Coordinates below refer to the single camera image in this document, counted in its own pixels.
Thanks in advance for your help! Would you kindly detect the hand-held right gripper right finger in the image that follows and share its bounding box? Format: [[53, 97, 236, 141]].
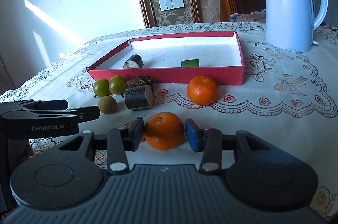
[[185, 118, 267, 172]]

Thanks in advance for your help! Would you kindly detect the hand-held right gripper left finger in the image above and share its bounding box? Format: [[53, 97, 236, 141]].
[[58, 117, 145, 175]]

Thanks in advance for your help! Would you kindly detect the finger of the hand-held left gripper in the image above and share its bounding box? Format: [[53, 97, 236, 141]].
[[0, 99, 69, 114], [34, 105, 101, 123]]

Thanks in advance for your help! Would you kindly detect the brown longan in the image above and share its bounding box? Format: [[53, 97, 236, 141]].
[[124, 121, 146, 142], [98, 96, 117, 114]]

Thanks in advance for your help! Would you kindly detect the orange tangerine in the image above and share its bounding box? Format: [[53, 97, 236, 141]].
[[144, 112, 185, 150], [187, 76, 219, 105]]

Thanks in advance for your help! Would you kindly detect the dark sugarcane piece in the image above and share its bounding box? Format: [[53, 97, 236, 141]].
[[124, 85, 154, 110]]

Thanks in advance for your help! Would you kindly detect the red cardboard box tray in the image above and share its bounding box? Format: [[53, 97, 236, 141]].
[[86, 31, 245, 86]]

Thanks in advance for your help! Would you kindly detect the green round fruit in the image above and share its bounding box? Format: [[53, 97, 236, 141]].
[[93, 78, 111, 97], [109, 75, 128, 95]]

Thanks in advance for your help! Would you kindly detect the brown hairy taro piece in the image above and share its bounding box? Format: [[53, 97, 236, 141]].
[[127, 76, 153, 90]]

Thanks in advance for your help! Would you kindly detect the green cucumber piece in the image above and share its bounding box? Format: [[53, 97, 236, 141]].
[[181, 58, 200, 68]]

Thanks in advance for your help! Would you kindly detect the pink patterned cushion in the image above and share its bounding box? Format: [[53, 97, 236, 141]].
[[229, 10, 267, 23]]

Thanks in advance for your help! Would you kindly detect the light blue electric kettle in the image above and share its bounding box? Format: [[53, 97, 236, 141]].
[[257, 0, 328, 53]]

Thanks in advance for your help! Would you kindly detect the white wall light switch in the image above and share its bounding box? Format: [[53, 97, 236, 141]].
[[159, 0, 185, 11]]

